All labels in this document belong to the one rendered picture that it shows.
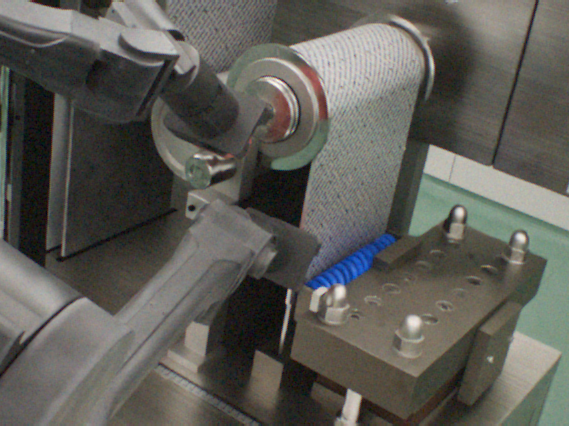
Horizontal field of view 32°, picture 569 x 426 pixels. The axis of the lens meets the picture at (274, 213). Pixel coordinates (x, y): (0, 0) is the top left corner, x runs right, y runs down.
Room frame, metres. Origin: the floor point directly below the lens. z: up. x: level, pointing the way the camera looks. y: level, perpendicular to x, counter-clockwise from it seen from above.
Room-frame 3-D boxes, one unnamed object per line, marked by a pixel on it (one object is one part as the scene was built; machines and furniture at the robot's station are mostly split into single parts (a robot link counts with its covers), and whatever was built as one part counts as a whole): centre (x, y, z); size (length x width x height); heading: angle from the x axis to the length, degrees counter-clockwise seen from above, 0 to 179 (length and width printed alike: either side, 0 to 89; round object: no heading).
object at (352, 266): (1.14, -0.12, 1.03); 0.21 x 0.04 x 0.03; 149
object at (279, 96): (1.06, 0.03, 1.25); 0.07 x 0.02 x 0.07; 59
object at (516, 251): (1.23, -0.34, 1.05); 0.04 x 0.04 x 0.04
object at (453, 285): (1.12, -0.22, 1.00); 0.40 x 0.16 x 0.06; 149
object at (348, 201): (1.14, -0.10, 1.10); 0.23 x 0.01 x 0.18; 149
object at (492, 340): (1.08, -0.31, 0.96); 0.10 x 0.03 x 0.11; 149
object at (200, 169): (1.02, 0.09, 1.18); 0.04 x 0.02 x 0.04; 59
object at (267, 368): (1.15, -0.10, 0.92); 0.28 x 0.04 x 0.04; 149
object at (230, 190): (1.06, 0.07, 1.05); 0.06 x 0.05 x 0.31; 149
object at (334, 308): (1.00, -0.09, 1.05); 0.04 x 0.04 x 0.04
